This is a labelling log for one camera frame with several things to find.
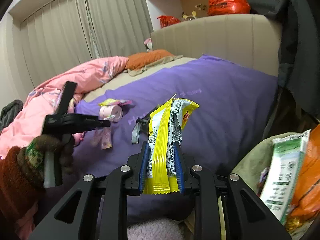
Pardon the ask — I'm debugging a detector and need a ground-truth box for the white toy with ears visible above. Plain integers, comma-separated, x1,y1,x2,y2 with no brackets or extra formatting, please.
182,10,197,22

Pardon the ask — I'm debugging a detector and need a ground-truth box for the pink plush toy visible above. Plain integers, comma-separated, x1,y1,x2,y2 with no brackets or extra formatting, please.
144,38,152,52

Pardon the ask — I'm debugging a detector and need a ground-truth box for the green white milk carton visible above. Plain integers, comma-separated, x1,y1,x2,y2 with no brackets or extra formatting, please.
260,130,310,224

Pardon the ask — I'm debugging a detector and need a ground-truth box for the large red plastic bag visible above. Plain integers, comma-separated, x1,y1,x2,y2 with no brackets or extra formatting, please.
207,0,251,16

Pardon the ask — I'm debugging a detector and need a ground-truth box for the knotted silver foil wrapper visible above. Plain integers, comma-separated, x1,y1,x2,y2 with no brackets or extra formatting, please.
131,112,151,144

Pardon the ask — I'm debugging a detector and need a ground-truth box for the grey pleated curtain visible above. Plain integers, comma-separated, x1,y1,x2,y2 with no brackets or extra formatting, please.
0,0,155,106

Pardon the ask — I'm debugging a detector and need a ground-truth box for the small yellow snack packet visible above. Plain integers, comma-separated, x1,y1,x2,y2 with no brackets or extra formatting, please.
143,98,199,194

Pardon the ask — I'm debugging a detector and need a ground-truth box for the fuzzy lilac slipper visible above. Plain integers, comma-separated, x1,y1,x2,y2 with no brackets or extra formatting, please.
127,218,184,240

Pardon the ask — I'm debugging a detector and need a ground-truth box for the pink duvet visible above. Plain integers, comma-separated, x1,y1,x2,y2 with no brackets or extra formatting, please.
0,56,130,239

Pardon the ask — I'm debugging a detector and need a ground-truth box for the beige bed sheet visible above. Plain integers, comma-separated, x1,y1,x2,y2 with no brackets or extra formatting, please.
83,55,196,102

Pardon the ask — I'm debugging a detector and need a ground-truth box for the orange pillow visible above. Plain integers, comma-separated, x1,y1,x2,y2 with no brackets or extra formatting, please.
125,49,174,70

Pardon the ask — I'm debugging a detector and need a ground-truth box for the black jacket on chair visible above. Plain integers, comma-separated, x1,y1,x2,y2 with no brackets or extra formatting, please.
265,0,319,118

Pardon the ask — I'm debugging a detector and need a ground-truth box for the pink small bottle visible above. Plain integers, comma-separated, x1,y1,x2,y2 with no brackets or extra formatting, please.
99,105,123,122

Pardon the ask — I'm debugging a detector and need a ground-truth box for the beige padded headboard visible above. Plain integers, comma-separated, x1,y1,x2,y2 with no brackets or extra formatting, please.
151,14,281,76

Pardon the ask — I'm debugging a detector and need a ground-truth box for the pink pig toy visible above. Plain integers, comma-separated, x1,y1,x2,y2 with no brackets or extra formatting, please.
73,132,85,147

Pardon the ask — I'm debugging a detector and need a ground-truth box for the yellow trash bag bin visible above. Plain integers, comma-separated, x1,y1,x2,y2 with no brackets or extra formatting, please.
231,129,320,240

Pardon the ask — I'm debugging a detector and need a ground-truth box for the left hand in glove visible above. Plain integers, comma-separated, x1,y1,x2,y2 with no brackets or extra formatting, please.
17,135,75,183

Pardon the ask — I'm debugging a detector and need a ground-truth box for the small red plastic bag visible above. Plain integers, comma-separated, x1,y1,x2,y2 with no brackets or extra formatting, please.
157,15,181,28

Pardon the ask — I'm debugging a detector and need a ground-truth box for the yellow pink chips bag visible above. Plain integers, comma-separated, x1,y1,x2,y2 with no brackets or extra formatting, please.
98,98,133,107

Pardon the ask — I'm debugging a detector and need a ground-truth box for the purple bed blanket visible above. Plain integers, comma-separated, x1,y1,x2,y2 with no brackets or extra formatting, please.
73,55,277,177

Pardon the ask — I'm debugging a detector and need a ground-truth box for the orange snack bag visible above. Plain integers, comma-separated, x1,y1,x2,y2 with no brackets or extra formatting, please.
289,126,320,219

